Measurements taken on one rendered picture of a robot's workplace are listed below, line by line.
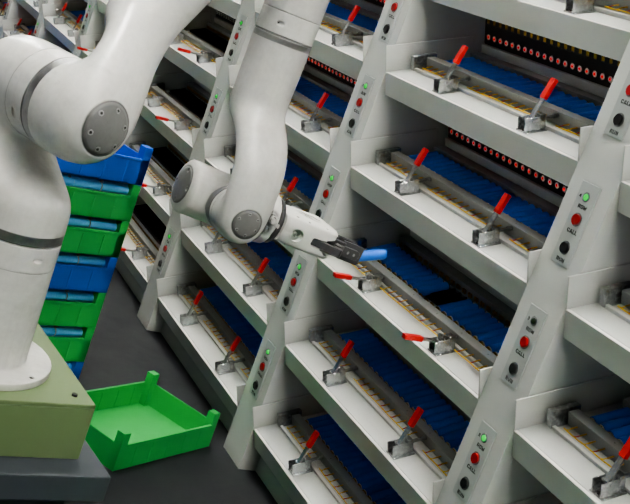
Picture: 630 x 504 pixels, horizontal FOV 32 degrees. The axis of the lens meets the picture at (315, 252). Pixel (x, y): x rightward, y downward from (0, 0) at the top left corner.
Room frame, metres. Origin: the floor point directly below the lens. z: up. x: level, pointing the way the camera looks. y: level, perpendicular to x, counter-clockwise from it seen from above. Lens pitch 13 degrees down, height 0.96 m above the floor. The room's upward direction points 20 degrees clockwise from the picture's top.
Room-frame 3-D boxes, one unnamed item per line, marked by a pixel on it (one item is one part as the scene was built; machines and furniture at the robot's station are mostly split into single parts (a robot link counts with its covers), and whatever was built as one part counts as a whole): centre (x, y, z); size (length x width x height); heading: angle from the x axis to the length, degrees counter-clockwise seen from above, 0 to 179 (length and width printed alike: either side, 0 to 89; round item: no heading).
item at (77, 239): (2.13, 0.55, 0.36); 0.30 x 0.20 x 0.08; 136
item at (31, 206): (1.38, 0.40, 0.67); 0.19 x 0.12 x 0.24; 55
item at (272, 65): (1.63, 0.14, 0.73); 0.16 x 0.09 x 0.30; 30
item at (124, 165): (2.13, 0.55, 0.52); 0.30 x 0.20 x 0.08; 136
